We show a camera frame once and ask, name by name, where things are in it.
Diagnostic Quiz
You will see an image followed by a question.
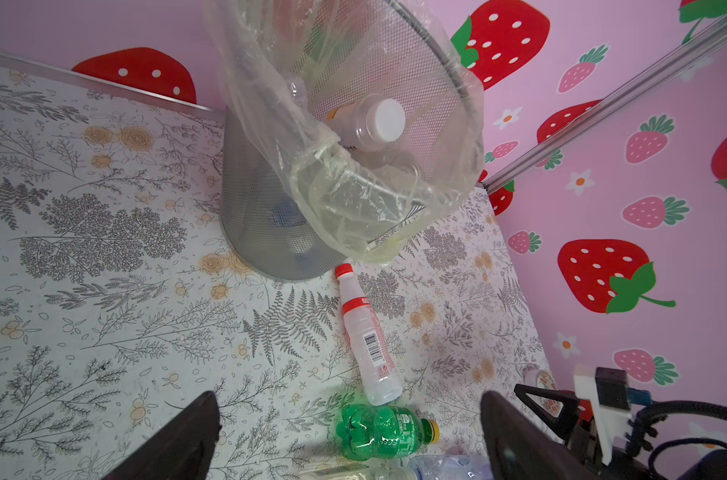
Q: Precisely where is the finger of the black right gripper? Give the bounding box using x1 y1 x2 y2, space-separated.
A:
515 384 581 444

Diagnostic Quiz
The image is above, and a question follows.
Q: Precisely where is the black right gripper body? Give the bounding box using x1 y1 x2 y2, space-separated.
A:
563 421 727 479

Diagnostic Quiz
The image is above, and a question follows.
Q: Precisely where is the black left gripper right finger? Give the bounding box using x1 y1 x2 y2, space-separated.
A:
481 391 595 479

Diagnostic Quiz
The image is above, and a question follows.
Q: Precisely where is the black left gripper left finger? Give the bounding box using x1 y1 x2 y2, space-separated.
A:
104 391 221 480

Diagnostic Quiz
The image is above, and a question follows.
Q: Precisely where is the clear bottle blue cap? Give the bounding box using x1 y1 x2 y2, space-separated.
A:
407 455 493 480

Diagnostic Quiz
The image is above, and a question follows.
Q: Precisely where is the clear tea bottle front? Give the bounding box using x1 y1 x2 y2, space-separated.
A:
324 94 407 152

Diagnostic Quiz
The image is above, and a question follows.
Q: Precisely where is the clear bottle yellow label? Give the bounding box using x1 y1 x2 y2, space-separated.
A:
298 463 419 480

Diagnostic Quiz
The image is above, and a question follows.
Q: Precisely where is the silver mesh waste bin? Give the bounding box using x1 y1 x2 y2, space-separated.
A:
218 0 485 283

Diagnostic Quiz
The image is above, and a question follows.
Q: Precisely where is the clear green bin liner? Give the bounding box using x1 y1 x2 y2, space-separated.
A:
203 0 485 265

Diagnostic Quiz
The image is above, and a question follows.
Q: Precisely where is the clear tape roll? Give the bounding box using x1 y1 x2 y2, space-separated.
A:
523 365 561 416

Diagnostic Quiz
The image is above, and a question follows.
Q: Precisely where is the green Sprite bottle yellow cap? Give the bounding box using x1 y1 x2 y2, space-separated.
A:
335 404 441 462

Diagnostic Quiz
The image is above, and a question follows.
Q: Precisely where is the white bottle red cap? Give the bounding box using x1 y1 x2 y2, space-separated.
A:
334 263 403 406

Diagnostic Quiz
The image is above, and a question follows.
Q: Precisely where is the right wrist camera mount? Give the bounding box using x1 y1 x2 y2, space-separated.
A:
573 364 653 466

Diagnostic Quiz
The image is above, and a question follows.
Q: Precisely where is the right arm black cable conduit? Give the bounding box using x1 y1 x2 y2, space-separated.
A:
623 398 727 463

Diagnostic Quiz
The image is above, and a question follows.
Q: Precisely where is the aluminium frame post right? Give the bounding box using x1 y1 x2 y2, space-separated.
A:
485 15 727 193

